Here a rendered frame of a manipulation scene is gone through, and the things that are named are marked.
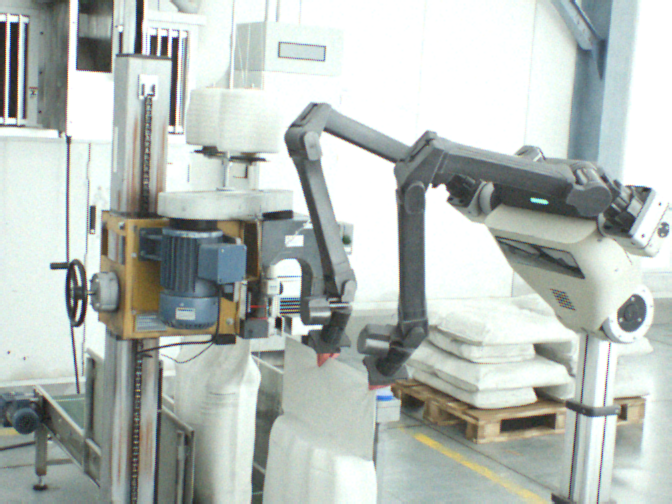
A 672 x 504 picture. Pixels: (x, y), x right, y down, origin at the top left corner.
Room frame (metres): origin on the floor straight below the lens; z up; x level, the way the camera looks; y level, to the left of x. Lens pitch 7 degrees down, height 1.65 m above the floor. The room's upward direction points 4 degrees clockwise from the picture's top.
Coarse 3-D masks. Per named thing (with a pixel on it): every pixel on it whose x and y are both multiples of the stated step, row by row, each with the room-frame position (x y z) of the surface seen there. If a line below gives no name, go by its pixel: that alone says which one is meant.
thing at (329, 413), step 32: (288, 352) 2.92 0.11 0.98; (288, 384) 2.91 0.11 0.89; (320, 384) 2.74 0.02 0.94; (352, 384) 2.60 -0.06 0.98; (288, 416) 2.85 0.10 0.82; (320, 416) 2.73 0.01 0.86; (352, 416) 2.59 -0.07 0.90; (288, 448) 2.71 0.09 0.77; (320, 448) 2.60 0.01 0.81; (352, 448) 2.58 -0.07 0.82; (288, 480) 2.67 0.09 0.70; (320, 480) 2.57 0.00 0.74; (352, 480) 2.55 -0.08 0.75
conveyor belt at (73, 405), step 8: (56, 400) 4.37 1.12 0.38; (64, 400) 4.38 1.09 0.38; (72, 400) 4.38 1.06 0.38; (80, 400) 4.39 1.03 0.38; (64, 408) 4.26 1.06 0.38; (72, 408) 4.27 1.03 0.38; (80, 408) 4.28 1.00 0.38; (72, 416) 4.16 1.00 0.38; (80, 416) 4.17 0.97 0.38; (80, 424) 4.06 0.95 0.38; (256, 488) 3.48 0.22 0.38; (256, 496) 3.40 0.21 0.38
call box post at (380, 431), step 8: (376, 424) 3.01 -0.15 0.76; (384, 424) 3.01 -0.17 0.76; (376, 432) 3.01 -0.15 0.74; (384, 432) 3.01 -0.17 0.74; (376, 440) 3.01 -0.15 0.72; (384, 440) 3.01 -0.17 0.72; (376, 448) 3.00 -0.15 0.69; (384, 448) 3.01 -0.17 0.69; (376, 456) 3.00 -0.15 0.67; (384, 456) 3.01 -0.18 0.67; (376, 464) 3.00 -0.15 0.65; (376, 472) 3.00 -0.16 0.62; (376, 480) 3.00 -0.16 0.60
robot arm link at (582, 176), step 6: (582, 168) 2.28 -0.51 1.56; (588, 168) 2.28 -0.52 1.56; (576, 174) 2.27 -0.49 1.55; (582, 174) 2.26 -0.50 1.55; (588, 174) 2.26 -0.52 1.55; (594, 174) 2.26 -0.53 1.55; (606, 174) 2.30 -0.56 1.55; (576, 180) 2.26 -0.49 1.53; (582, 180) 2.25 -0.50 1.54; (588, 180) 2.24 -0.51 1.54; (594, 180) 2.24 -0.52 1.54; (600, 180) 2.25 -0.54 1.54; (606, 180) 2.28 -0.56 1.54; (612, 180) 2.30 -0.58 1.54; (612, 186) 2.25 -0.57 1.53; (612, 192) 2.26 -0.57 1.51; (618, 192) 2.26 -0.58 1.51; (612, 198) 2.27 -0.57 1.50
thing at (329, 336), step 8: (328, 328) 2.67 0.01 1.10; (336, 328) 2.66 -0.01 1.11; (344, 328) 2.68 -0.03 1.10; (312, 336) 2.69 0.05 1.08; (320, 336) 2.70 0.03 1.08; (328, 336) 2.68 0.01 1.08; (336, 336) 2.67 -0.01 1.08; (344, 336) 2.73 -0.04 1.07; (320, 344) 2.67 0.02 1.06; (328, 344) 2.68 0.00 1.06; (336, 344) 2.69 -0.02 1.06; (344, 344) 2.70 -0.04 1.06
